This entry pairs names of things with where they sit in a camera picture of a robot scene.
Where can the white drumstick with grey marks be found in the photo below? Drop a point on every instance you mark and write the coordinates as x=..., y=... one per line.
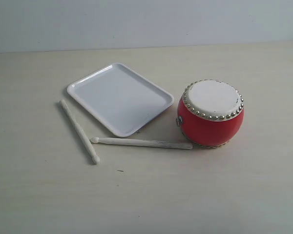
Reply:
x=141, y=143

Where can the white drumstick with ribbed grip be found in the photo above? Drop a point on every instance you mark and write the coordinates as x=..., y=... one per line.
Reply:
x=84, y=139

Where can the small red drum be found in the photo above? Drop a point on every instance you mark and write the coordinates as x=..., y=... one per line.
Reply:
x=210, y=112

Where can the white rectangular plastic tray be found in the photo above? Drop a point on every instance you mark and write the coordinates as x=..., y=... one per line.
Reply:
x=120, y=99

